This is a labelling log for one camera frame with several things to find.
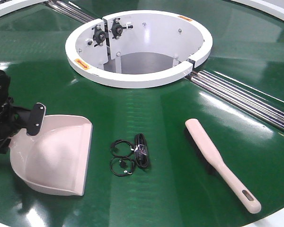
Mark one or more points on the right black bearing mount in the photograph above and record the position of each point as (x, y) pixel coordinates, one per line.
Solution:
(117, 28)

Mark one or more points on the white outer rim right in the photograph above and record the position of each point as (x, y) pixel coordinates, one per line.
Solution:
(264, 6)

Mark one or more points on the left black bearing mount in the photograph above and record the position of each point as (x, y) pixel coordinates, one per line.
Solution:
(99, 36)

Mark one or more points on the steel rollers top left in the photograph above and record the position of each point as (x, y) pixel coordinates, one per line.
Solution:
(69, 10)

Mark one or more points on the white outer rim left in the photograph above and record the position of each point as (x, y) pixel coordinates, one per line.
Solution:
(8, 6)

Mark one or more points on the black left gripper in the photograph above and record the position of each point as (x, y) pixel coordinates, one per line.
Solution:
(12, 119)

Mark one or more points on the pink plastic dustpan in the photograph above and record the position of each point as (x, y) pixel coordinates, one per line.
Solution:
(55, 161)

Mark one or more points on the pink hand brush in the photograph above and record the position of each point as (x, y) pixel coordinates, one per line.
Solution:
(213, 157)

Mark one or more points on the steel rollers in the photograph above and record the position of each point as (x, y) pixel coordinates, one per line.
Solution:
(239, 97)
(69, 10)

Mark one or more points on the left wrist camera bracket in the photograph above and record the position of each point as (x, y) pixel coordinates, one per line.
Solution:
(35, 119)

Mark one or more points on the steel rollers right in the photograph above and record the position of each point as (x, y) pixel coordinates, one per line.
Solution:
(239, 97)

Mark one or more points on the black bearing mount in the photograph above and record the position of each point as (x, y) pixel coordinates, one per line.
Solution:
(117, 28)
(99, 36)

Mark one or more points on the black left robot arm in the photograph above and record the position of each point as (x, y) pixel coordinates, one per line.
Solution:
(4, 87)

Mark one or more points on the white rim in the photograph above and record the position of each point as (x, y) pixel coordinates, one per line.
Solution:
(264, 6)
(8, 6)

